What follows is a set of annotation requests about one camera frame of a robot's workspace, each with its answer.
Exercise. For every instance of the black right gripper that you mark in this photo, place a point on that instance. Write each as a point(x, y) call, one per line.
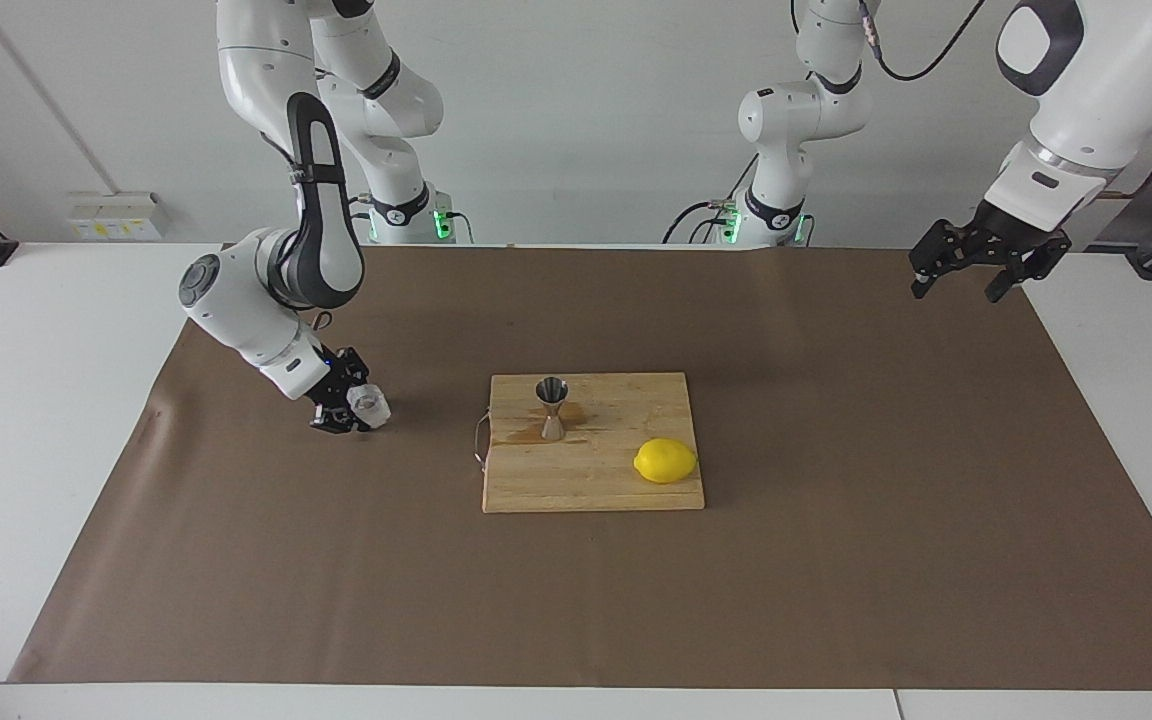
point(341, 378)

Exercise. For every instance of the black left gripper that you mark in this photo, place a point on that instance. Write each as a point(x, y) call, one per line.
point(1011, 238)

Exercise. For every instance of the clear crinkled glass cup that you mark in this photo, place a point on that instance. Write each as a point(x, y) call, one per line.
point(372, 408)

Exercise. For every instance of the steel double jigger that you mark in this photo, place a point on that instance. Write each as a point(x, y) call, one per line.
point(552, 410)

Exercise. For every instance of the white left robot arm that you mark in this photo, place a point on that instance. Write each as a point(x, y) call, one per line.
point(1106, 80)

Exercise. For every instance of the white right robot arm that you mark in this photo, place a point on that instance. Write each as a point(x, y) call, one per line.
point(236, 310)

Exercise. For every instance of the brown paper table mat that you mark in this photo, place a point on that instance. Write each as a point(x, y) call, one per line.
point(336, 560)

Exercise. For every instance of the wooden cutting board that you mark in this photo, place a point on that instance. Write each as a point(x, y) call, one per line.
point(576, 480)

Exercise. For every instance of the yellow lemon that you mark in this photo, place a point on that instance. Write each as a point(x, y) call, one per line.
point(666, 461)

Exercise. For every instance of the white wall socket box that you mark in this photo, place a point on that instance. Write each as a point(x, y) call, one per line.
point(116, 215)

